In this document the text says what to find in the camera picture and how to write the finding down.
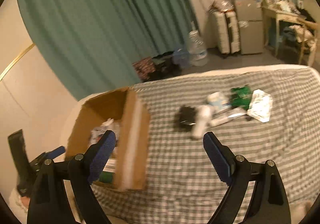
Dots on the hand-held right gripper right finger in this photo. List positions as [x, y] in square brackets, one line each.
[217, 156]

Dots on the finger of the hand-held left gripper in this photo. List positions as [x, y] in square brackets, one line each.
[57, 151]

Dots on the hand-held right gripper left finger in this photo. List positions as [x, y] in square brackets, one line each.
[103, 154]

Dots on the green medicine box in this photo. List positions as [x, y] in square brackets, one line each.
[107, 177]

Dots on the cardboard box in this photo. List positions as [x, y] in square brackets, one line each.
[132, 139]

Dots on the white tube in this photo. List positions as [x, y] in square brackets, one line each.
[225, 119]

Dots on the white bottle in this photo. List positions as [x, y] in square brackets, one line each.
[201, 121]

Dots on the black pouch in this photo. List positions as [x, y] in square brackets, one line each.
[186, 117]

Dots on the white blue packet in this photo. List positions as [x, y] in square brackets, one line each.
[217, 99]

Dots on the silver foil packet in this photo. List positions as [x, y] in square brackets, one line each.
[260, 107]

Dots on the green packet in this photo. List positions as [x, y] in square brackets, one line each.
[240, 95]

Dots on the grey checkered blanket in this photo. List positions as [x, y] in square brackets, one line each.
[175, 164]

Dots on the patterned bag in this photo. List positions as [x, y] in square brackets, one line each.
[143, 66]

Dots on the crushed blue plastic bottle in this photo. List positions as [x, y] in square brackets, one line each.
[181, 56]

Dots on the black floor bag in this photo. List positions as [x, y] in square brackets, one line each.
[163, 64]

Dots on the clear water jug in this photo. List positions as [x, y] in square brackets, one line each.
[197, 49]

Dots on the white suitcase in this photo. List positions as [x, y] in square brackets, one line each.
[222, 31]

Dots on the wide green curtain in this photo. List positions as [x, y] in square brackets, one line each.
[100, 26]

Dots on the grey mini fridge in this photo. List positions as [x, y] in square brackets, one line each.
[250, 31]

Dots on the white garment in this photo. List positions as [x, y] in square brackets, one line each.
[302, 33]

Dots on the clear plastic bag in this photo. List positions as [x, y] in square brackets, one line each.
[223, 4]

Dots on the white dressing table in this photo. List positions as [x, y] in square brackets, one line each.
[282, 15]

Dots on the wooden chair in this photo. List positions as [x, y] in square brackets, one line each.
[308, 24]

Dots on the black handbag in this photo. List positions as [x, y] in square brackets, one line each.
[305, 14]

